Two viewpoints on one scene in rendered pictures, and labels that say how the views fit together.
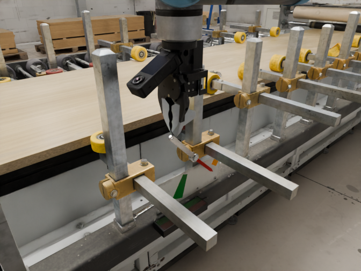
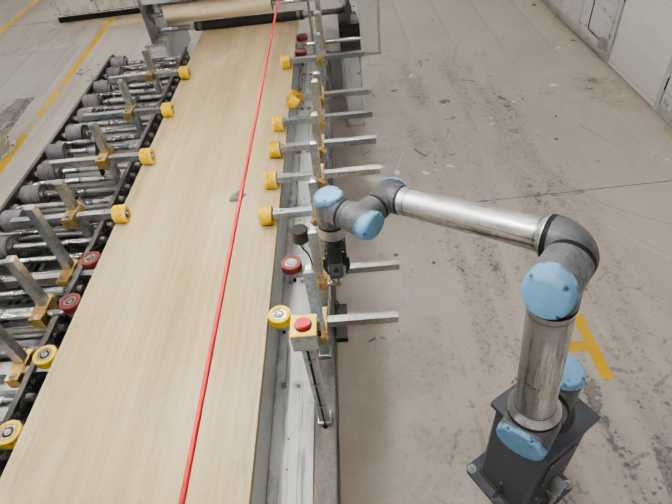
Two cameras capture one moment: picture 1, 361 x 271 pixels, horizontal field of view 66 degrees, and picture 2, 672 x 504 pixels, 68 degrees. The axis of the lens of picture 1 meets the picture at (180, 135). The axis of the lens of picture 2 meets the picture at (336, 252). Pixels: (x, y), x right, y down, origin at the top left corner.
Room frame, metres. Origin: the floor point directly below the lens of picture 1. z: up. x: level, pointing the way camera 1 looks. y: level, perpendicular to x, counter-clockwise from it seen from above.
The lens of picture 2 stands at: (-0.28, 0.84, 2.26)
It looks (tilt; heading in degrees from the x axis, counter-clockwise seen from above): 44 degrees down; 315
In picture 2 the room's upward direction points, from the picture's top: 8 degrees counter-clockwise
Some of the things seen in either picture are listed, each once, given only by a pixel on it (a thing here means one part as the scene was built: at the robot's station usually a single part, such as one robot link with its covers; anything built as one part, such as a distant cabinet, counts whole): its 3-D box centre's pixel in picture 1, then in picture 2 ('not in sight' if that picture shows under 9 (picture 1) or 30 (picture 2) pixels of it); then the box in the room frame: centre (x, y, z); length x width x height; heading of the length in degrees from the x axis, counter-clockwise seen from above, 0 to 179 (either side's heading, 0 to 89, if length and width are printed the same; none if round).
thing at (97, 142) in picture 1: (107, 151); (281, 322); (0.69, 0.21, 0.85); 0.08 x 0.08 x 0.11
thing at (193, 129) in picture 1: (193, 143); (320, 274); (0.72, -0.04, 0.87); 0.03 x 0.03 x 0.48; 41
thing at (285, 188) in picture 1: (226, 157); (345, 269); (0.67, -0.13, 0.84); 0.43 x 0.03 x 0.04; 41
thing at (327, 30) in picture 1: (315, 81); (320, 156); (1.21, -0.60, 0.90); 0.03 x 0.03 x 0.48; 41
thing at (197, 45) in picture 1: (181, 69); (334, 245); (0.58, 0.00, 1.12); 0.09 x 0.08 x 0.12; 131
